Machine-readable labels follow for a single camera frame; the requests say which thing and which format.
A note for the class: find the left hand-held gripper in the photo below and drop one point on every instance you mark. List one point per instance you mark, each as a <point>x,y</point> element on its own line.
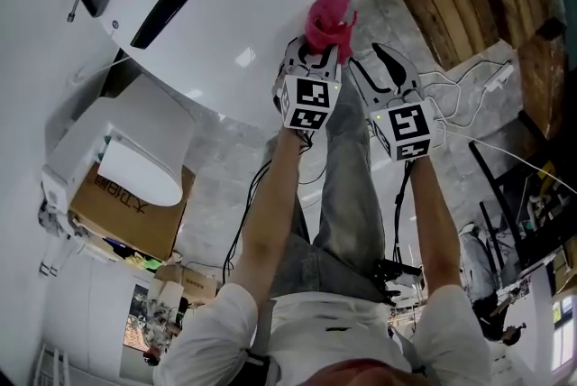
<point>311,100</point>

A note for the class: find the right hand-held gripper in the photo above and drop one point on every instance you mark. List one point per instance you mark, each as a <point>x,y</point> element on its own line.
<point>405,127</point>

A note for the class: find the pink cloth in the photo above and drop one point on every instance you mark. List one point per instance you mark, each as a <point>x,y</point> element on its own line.
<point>326,21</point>

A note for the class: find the white toilet lid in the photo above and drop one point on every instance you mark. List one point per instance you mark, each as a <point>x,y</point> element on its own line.
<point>234,41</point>

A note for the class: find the person's left forearm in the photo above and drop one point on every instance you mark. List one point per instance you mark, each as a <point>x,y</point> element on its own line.
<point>270,217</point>

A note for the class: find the person's right forearm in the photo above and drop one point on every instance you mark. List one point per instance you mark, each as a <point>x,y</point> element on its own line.
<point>435,231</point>

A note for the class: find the white toilet with green hinges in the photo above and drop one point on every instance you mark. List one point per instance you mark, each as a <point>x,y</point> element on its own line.
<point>144,136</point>

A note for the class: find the white power adapter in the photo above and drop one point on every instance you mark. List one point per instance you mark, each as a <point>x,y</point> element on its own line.
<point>499,76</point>

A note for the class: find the person's grey jeans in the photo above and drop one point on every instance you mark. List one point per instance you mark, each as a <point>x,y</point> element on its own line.
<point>347,195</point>

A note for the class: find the black metal rack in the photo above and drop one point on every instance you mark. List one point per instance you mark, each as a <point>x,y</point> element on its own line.
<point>509,181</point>

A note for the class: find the large cardboard box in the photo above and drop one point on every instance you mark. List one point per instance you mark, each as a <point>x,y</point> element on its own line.
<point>135,222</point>

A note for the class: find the small cardboard box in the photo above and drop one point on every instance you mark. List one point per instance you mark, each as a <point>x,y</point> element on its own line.
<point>189,280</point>

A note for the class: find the person's white shirt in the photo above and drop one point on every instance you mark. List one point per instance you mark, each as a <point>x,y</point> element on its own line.
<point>333,339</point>

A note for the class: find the yellow green cloth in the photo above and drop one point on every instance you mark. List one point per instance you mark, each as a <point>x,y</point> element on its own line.
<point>140,261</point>

